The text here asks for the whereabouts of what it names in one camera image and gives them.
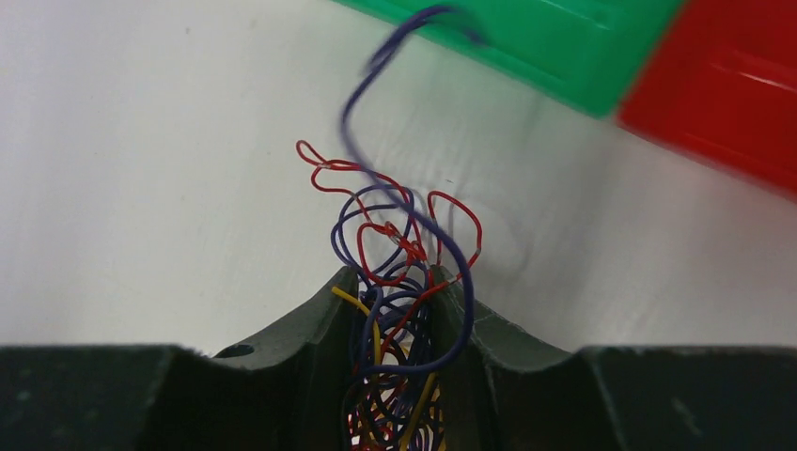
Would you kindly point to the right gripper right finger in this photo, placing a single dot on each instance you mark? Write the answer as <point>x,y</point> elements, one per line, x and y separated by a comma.
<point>508,390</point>

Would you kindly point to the green plastic bin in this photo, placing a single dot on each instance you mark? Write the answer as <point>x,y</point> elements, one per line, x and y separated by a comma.
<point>583,53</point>

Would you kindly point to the red plastic bin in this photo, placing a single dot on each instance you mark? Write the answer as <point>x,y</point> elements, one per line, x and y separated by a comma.
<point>721,86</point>

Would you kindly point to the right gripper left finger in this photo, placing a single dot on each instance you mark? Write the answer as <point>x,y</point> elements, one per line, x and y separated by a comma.
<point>279,389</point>

